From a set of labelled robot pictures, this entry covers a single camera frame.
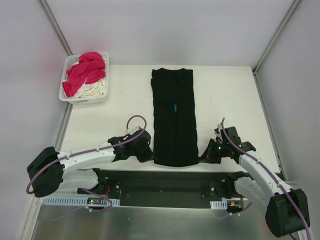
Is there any white t shirt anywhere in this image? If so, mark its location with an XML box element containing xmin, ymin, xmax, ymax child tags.
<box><xmin>64</xmin><ymin>56</ymin><xmax>108</xmax><ymax>98</ymax></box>

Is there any white plastic basket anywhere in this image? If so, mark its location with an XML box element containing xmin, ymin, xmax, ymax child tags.
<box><xmin>58</xmin><ymin>51</ymin><xmax>109</xmax><ymax>105</ymax></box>

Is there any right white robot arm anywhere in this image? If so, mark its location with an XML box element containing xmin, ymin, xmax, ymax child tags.
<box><xmin>200</xmin><ymin>124</ymin><xmax>312</xmax><ymax>240</ymax></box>

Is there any right white cable duct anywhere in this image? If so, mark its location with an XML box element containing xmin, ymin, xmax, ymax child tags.
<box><xmin>210</xmin><ymin>199</ymin><xmax>228</xmax><ymax>210</ymax></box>

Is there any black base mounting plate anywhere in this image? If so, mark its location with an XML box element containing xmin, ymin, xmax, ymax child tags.
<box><xmin>88</xmin><ymin>168</ymin><xmax>241</xmax><ymax>209</ymax></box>

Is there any black graphic t shirt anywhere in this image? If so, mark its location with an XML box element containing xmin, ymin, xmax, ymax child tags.
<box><xmin>150</xmin><ymin>68</ymin><xmax>199</xmax><ymax>167</ymax></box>

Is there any white cable duct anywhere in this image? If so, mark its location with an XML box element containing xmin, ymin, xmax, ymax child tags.
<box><xmin>210</xmin><ymin>199</ymin><xmax>228</xmax><ymax>210</ymax></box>
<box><xmin>42</xmin><ymin>196</ymin><xmax>121</xmax><ymax>208</ymax></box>

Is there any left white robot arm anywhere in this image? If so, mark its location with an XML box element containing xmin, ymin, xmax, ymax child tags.
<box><xmin>26</xmin><ymin>127</ymin><xmax>153</xmax><ymax>198</ymax></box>

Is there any pink t shirt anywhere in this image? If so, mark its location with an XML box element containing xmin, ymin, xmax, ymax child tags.
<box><xmin>62</xmin><ymin>51</ymin><xmax>107</xmax><ymax>98</ymax></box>

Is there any left white cable duct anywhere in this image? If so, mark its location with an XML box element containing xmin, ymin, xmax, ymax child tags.
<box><xmin>42</xmin><ymin>196</ymin><xmax>121</xmax><ymax>208</ymax></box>

